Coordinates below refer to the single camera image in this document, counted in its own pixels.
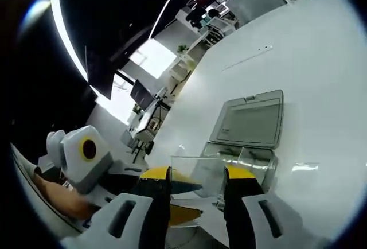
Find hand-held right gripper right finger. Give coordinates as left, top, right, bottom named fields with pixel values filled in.
left=223, top=166, right=303, bottom=249

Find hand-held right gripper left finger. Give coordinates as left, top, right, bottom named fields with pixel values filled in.
left=61, top=166, right=173, bottom=249

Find clear grey guide fixture box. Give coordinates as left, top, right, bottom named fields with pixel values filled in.
left=197, top=89, right=285, bottom=204

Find black hanging screen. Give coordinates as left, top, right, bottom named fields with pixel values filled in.
left=84, top=45, right=115, bottom=100

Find white table cable hatch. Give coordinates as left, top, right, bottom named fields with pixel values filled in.
left=222, top=45, right=274, bottom=71

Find white low cabinet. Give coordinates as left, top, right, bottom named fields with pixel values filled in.
left=169, top=52, right=199, bottom=82

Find grey desk black legs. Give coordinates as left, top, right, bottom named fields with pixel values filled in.
left=134, top=96, right=174, bottom=149

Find dark computer monitor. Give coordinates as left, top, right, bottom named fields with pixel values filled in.
left=130, top=79, right=155, bottom=110

